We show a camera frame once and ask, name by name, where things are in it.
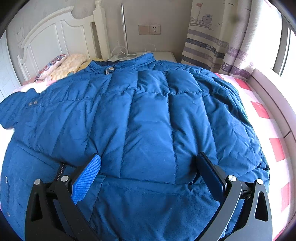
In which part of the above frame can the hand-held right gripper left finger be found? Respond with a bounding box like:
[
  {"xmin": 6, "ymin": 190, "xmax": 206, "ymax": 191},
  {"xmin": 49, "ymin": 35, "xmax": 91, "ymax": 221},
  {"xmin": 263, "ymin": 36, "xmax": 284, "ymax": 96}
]
[{"xmin": 25, "ymin": 154, "xmax": 102, "ymax": 241}]

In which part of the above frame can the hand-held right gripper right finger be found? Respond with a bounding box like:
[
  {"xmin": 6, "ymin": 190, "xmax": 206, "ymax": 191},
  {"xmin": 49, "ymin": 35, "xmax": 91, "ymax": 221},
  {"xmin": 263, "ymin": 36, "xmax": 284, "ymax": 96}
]
[{"xmin": 194, "ymin": 152, "xmax": 273, "ymax": 241}]

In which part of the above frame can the blue puffer jacket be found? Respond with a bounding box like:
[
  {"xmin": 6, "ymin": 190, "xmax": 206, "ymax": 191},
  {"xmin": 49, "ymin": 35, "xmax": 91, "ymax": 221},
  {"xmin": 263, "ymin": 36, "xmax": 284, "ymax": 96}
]
[{"xmin": 0, "ymin": 53, "xmax": 271, "ymax": 241}]

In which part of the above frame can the yellow fleece blanket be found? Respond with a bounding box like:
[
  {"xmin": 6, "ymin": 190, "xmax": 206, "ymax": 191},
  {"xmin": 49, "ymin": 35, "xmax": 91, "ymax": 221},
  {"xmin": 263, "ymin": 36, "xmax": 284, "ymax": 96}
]
[{"xmin": 50, "ymin": 54, "xmax": 90, "ymax": 80}]

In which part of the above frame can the patterned pillow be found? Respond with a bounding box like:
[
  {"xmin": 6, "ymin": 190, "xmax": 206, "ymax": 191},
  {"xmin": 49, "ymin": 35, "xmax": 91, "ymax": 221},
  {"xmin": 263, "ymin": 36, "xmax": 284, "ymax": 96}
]
[{"xmin": 34, "ymin": 54, "xmax": 68, "ymax": 83}]

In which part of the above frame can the white bedside table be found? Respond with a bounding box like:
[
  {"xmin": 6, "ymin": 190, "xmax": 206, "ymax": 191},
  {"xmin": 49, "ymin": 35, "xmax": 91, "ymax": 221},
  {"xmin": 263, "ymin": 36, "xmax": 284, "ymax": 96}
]
[{"xmin": 108, "ymin": 51, "xmax": 177, "ymax": 63}]

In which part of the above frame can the nautical striped curtain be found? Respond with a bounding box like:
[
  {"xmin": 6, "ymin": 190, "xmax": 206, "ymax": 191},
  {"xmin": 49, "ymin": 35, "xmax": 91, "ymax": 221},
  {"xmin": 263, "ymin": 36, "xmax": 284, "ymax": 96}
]
[{"xmin": 181, "ymin": 0, "xmax": 266, "ymax": 80}]

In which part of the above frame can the white wooden headboard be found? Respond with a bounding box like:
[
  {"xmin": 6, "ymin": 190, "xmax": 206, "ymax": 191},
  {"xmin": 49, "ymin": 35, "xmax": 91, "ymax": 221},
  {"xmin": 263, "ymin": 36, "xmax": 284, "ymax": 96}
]
[{"xmin": 17, "ymin": 0, "xmax": 111, "ymax": 82}]

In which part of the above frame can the silver lamp pole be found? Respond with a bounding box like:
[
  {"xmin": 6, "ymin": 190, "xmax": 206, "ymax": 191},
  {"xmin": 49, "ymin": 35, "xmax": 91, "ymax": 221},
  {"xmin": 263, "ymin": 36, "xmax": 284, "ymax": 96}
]
[{"xmin": 121, "ymin": 3, "xmax": 128, "ymax": 56}]

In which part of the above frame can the white bed side rail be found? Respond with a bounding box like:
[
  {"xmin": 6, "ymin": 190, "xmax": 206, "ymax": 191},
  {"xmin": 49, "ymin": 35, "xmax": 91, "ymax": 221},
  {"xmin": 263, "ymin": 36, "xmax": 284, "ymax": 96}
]
[{"xmin": 248, "ymin": 68, "xmax": 296, "ymax": 163}]

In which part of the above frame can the white charging cable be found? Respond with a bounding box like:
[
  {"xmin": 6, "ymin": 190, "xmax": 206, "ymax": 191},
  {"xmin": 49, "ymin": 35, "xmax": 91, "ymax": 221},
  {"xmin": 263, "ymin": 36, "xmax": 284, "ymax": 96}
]
[{"xmin": 110, "ymin": 41, "xmax": 157, "ymax": 60}]

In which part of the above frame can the window frame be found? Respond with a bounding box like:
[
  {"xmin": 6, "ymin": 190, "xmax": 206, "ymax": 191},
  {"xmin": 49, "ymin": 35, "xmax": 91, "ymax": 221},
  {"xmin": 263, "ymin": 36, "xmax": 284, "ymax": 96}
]
[{"xmin": 273, "ymin": 14, "xmax": 296, "ymax": 77}]

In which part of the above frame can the wall power socket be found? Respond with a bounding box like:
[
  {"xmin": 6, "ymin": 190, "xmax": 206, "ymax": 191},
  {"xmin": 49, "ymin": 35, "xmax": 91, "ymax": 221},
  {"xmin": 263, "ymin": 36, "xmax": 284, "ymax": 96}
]
[{"xmin": 138, "ymin": 24, "xmax": 161, "ymax": 36}]

